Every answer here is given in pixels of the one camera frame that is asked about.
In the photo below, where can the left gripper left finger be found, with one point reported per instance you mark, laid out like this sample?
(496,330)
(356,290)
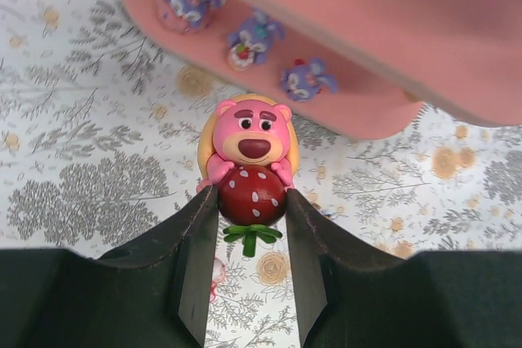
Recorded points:
(152,291)

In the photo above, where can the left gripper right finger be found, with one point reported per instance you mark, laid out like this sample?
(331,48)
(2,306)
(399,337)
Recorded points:
(350,294)

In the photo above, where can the pink flowerpot toy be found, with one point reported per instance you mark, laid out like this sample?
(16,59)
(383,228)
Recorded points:
(249,150)

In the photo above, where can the purple bunny head toy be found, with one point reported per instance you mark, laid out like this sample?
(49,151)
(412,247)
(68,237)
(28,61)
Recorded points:
(251,42)

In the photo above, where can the pink purple cupcake toy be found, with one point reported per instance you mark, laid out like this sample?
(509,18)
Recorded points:
(186,16)

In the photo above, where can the pink figure toy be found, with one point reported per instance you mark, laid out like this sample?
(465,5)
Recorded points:
(218,277)

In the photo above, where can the pink three-tier shelf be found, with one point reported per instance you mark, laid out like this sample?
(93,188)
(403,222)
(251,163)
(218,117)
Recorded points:
(389,57)

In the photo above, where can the floral table mat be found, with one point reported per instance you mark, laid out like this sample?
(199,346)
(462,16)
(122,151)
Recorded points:
(99,132)

